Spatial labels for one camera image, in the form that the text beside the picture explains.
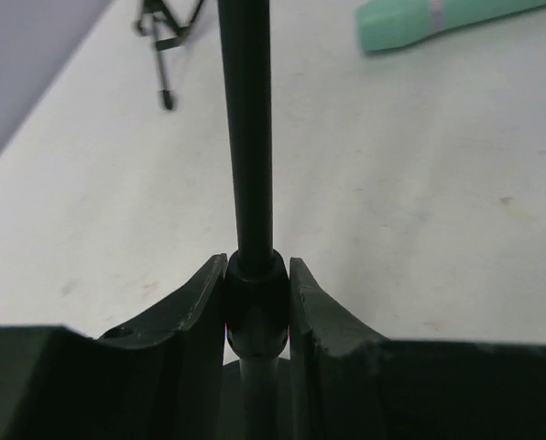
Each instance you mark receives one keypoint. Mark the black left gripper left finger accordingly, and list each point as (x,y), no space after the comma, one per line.
(155,376)

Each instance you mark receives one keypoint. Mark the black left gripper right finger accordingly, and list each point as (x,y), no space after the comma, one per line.
(350,382)

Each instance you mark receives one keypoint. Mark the black shock mount stand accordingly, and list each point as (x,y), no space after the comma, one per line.
(256,281)

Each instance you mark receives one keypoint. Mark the black tripod microphone stand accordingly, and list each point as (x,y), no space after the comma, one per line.
(156,20)

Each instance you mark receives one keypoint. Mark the mint green microphone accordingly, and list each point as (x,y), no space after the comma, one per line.
(395,24)

